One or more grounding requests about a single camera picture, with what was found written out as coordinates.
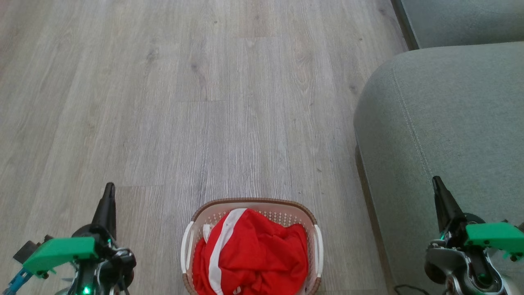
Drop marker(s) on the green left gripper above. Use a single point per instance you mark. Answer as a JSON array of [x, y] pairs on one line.
[[61, 252]]

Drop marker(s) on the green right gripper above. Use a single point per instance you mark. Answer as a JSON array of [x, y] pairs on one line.
[[495, 237]]

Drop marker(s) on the red white-striped shorts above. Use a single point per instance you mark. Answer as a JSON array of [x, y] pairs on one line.
[[241, 254]]

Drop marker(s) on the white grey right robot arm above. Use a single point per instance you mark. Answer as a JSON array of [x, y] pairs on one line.
[[450, 266]]

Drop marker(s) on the grey fabric sofa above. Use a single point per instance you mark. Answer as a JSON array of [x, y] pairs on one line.
[[450, 123]]

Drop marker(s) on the white brown-rimmed laundry basket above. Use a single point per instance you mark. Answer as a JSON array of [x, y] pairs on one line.
[[286, 215]]

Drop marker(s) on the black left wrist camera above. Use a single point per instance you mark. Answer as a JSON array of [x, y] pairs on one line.
[[25, 250]]

